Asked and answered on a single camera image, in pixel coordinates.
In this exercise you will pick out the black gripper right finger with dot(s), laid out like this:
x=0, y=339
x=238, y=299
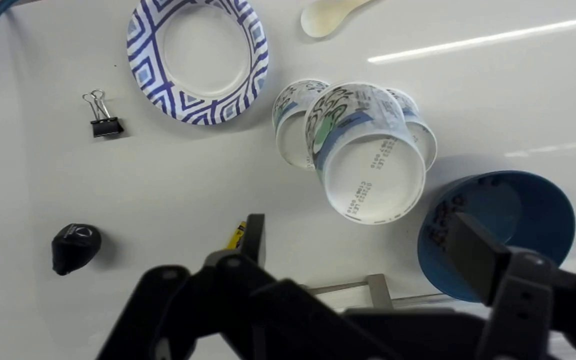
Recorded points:
x=541, y=306

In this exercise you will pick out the white plastic spoon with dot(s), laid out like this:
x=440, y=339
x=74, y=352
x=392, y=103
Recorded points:
x=328, y=16

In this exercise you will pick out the dark blue bowl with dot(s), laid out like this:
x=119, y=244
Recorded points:
x=541, y=213

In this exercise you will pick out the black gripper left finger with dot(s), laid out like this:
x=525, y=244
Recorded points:
x=235, y=300

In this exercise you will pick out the blue patterned paper plate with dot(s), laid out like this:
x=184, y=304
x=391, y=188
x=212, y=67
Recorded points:
x=199, y=60

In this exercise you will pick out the small black object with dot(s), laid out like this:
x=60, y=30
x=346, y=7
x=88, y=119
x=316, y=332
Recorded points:
x=74, y=247

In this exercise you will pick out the patterned paper cup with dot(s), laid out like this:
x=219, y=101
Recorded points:
x=423, y=132
x=369, y=166
x=291, y=126

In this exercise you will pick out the black binder clip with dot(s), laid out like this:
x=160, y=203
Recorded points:
x=106, y=126

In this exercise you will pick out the grey napkin holder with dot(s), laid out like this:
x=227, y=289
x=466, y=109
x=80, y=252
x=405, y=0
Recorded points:
x=378, y=287

